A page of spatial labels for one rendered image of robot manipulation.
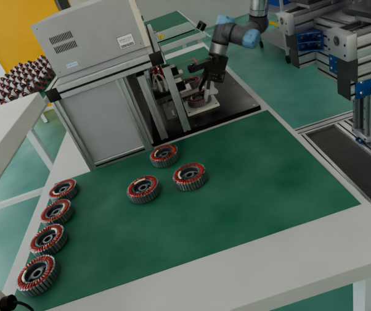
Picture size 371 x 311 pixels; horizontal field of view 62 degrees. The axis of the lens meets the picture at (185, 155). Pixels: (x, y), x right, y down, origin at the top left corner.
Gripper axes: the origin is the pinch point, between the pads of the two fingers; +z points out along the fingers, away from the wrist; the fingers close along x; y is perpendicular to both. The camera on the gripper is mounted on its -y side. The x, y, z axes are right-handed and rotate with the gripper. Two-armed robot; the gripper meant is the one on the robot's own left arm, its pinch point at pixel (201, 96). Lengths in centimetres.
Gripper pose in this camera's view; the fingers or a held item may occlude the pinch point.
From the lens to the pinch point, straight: 146.4
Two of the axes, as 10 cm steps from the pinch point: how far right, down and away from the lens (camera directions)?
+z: -2.2, 8.6, 4.6
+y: 9.6, 1.2, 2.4
